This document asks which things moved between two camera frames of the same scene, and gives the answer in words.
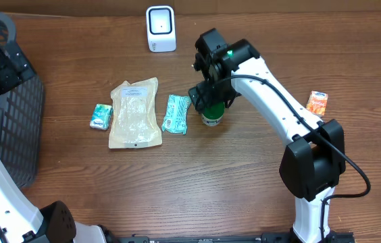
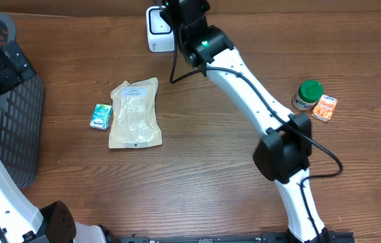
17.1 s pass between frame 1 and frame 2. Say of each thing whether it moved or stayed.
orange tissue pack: moved
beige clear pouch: stayed
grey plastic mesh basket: stayed
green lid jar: moved
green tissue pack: stayed
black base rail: stayed
